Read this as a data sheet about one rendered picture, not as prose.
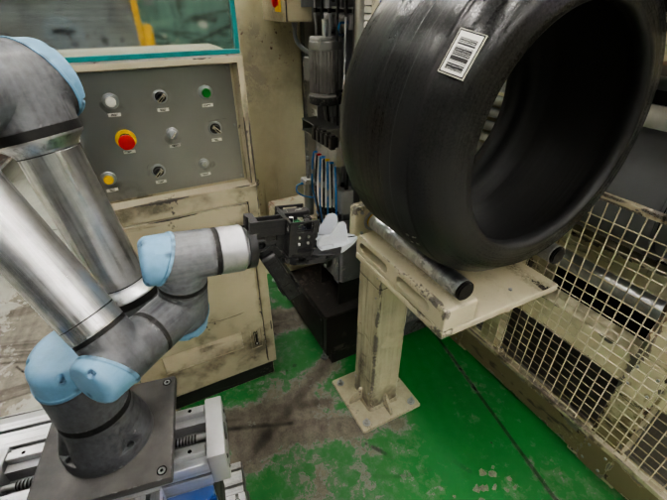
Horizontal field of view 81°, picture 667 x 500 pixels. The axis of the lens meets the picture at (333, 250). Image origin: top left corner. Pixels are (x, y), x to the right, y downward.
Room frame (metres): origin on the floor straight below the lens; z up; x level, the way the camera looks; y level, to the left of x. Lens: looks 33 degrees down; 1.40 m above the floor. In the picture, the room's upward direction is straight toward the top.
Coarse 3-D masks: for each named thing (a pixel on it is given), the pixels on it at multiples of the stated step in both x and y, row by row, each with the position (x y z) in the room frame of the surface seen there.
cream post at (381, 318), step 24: (360, 264) 1.07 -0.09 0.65; (360, 288) 1.07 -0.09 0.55; (384, 288) 0.98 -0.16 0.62; (360, 312) 1.06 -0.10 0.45; (384, 312) 0.98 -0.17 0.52; (360, 336) 1.05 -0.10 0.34; (384, 336) 0.99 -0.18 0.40; (360, 360) 1.05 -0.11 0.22; (384, 360) 0.99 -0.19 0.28; (360, 384) 1.04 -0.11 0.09; (384, 384) 1.00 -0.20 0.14
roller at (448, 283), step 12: (372, 216) 0.91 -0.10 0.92; (372, 228) 0.89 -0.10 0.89; (384, 228) 0.85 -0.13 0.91; (396, 240) 0.80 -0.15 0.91; (408, 252) 0.75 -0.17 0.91; (420, 252) 0.73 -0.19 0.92; (420, 264) 0.71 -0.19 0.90; (432, 264) 0.69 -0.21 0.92; (432, 276) 0.68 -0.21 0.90; (444, 276) 0.65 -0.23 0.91; (456, 276) 0.64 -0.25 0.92; (444, 288) 0.64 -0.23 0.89; (456, 288) 0.62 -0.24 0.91; (468, 288) 0.62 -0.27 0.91
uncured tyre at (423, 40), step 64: (384, 0) 0.79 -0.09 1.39; (448, 0) 0.65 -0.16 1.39; (512, 0) 0.61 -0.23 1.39; (576, 0) 0.64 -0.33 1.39; (640, 0) 0.71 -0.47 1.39; (384, 64) 0.68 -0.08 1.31; (512, 64) 0.59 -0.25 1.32; (576, 64) 0.97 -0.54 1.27; (640, 64) 0.77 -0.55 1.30; (384, 128) 0.63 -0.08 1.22; (448, 128) 0.56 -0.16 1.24; (512, 128) 1.03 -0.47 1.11; (576, 128) 0.93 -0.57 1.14; (640, 128) 0.79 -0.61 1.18; (384, 192) 0.63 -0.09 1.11; (448, 192) 0.56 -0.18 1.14; (512, 192) 0.93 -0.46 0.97; (576, 192) 0.83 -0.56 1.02; (448, 256) 0.61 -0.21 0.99; (512, 256) 0.66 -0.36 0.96
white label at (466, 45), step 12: (456, 36) 0.60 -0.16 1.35; (468, 36) 0.58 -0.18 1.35; (480, 36) 0.58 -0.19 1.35; (456, 48) 0.59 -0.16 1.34; (468, 48) 0.58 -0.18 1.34; (480, 48) 0.57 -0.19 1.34; (444, 60) 0.59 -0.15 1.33; (456, 60) 0.58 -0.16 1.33; (468, 60) 0.57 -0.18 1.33; (444, 72) 0.58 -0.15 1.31; (456, 72) 0.57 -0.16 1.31
